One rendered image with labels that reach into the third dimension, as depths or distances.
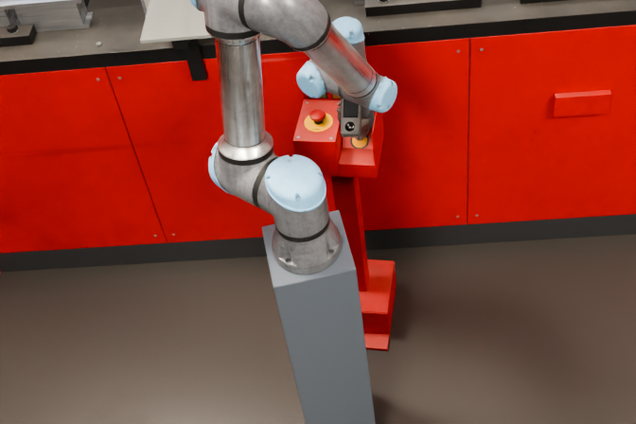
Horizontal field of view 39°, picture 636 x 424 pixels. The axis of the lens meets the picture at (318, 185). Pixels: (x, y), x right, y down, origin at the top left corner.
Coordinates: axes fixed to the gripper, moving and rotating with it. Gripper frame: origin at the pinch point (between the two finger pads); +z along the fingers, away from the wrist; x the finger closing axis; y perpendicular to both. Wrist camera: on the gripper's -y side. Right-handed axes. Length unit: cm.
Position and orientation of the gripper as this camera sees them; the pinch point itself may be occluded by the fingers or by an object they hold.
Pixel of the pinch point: (359, 138)
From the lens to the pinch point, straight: 224.4
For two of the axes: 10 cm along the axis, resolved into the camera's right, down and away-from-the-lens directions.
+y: 1.5, -7.8, 6.1
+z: 1.3, 6.3, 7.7
